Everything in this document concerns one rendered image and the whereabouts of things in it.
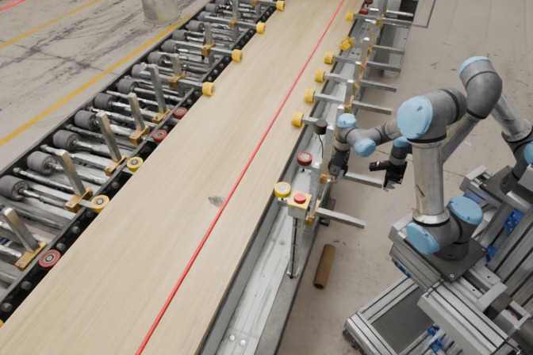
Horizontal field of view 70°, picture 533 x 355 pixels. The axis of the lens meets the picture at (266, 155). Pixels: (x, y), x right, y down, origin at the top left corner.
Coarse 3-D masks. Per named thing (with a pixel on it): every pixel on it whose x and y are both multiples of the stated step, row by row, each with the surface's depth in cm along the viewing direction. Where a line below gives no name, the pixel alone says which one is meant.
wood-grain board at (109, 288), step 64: (320, 0) 355; (256, 64) 271; (320, 64) 271; (192, 128) 219; (256, 128) 219; (128, 192) 184; (192, 192) 184; (256, 192) 184; (64, 256) 158; (128, 256) 158; (64, 320) 139; (128, 320) 139; (192, 320) 139
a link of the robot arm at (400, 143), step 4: (404, 136) 171; (396, 140) 172; (400, 140) 170; (404, 140) 169; (396, 144) 173; (400, 144) 171; (404, 144) 170; (408, 144) 170; (392, 148) 177; (396, 148) 174; (400, 148) 172; (404, 148) 172; (408, 148) 172; (392, 152) 177; (396, 152) 175; (400, 152) 174; (404, 152) 173; (408, 152) 173; (396, 156) 176; (400, 156) 175; (404, 156) 175
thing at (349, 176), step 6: (312, 162) 204; (306, 168) 204; (348, 174) 198; (354, 174) 198; (354, 180) 198; (360, 180) 196; (366, 180) 195; (372, 180) 195; (378, 180) 195; (378, 186) 195
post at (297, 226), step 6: (294, 222) 147; (300, 222) 145; (294, 228) 149; (300, 228) 148; (294, 234) 151; (300, 234) 151; (294, 240) 153; (300, 240) 156; (294, 246) 156; (300, 246) 161; (294, 252) 160; (294, 258) 163; (294, 264) 166; (288, 270) 173; (294, 270) 170; (294, 276) 172
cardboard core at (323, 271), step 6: (324, 246) 260; (330, 246) 257; (324, 252) 255; (330, 252) 254; (324, 258) 251; (330, 258) 252; (324, 264) 248; (330, 264) 250; (318, 270) 246; (324, 270) 245; (318, 276) 242; (324, 276) 242; (318, 282) 239; (324, 282) 240; (318, 288) 243; (324, 288) 241
